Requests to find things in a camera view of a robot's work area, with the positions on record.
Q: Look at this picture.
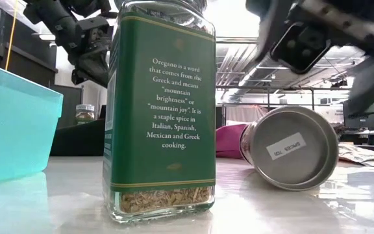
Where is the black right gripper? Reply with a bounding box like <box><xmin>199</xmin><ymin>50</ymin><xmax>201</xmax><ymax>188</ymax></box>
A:
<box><xmin>255</xmin><ymin>0</ymin><xmax>374</xmax><ymax>115</ymax></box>

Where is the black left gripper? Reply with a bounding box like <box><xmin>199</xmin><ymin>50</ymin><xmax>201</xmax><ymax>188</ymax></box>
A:
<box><xmin>71</xmin><ymin>16</ymin><xmax>114</xmax><ymax>88</ymax></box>

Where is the green-label oregano glass jar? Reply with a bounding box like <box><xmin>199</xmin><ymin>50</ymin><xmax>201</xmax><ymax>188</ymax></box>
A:
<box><xmin>101</xmin><ymin>0</ymin><xmax>217</xmax><ymax>224</ymax></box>
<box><xmin>75</xmin><ymin>103</ymin><xmax>95</xmax><ymax>126</ymax></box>

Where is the dark background cabinet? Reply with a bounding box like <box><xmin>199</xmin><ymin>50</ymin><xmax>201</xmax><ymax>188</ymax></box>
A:
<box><xmin>0</xmin><ymin>0</ymin><xmax>58</xmax><ymax>88</ymax></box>

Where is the black cloth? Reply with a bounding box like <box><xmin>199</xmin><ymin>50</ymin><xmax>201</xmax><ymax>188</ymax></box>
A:
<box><xmin>49</xmin><ymin>118</ymin><xmax>106</xmax><ymax>157</ymax></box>

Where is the crinkled silver foil sheet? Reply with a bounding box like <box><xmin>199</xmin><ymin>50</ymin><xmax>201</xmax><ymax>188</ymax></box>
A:
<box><xmin>338</xmin><ymin>142</ymin><xmax>374</xmax><ymax>168</ymax></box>

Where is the teal plastic bin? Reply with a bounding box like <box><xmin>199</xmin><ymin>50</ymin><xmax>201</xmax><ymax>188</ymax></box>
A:
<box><xmin>0</xmin><ymin>59</ymin><xmax>64</xmax><ymax>188</ymax></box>

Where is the white background curtain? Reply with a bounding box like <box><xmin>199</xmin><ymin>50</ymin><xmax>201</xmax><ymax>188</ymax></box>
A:
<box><xmin>225</xmin><ymin>105</ymin><xmax>269</xmax><ymax>124</ymax></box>

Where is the magenta cloth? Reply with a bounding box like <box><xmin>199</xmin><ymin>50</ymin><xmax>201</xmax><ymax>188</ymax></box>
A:
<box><xmin>215</xmin><ymin>123</ymin><xmax>249</xmax><ymax>160</ymax></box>

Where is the background metal rack frame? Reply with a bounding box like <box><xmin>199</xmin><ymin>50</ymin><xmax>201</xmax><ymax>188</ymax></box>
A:
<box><xmin>216</xmin><ymin>85</ymin><xmax>353</xmax><ymax>127</ymax></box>

